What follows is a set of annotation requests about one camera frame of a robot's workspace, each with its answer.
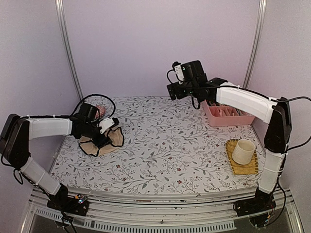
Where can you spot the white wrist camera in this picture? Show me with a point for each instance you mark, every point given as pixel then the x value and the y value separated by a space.
pixel 178 72
pixel 107 123

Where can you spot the right aluminium frame post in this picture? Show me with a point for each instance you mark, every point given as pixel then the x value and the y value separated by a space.
pixel 256 41

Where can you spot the front aluminium rail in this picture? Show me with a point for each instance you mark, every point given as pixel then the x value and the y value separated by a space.
pixel 111 212

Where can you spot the aluminium frame post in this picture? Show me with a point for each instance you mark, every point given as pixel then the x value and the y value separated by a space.
pixel 65 37
pixel 256 41

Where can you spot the yellow woven mat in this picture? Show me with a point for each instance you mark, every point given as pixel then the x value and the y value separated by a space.
pixel 249 169

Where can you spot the pink divided organizer tray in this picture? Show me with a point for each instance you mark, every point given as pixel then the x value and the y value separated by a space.
pixel 219 116

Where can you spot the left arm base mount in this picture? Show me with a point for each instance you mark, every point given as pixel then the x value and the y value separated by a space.
pixel 77 205

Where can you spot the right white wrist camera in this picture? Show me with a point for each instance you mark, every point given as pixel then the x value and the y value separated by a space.
pixel 178 72

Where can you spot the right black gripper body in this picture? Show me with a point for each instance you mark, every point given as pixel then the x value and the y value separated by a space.
pixel 190 90

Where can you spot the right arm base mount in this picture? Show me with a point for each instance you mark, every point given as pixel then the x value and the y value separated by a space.
pixel 260 202

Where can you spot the beige underwear black trim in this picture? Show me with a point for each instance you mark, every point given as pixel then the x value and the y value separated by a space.
pixel 116 140

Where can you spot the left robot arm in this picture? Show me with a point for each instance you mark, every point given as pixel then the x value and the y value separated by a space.
pixel 27 142

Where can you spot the floral table cloth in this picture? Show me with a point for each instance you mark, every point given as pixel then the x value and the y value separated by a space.
pixel 169 148

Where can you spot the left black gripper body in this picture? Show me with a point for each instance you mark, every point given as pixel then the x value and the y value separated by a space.
pixel 90 130

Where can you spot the cream ribbed cup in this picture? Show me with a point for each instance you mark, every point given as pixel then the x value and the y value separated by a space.
pixel 243 152

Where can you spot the left aluminium frame post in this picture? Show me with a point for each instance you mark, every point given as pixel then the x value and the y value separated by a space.
pixel 65 37

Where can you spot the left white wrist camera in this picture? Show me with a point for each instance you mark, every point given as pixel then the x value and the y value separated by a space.
pixel 107 123

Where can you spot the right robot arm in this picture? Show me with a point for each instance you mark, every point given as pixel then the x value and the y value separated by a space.
pixel 192 82

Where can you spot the red patterned rolled underwear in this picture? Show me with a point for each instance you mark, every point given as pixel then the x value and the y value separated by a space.
pixel 101 110

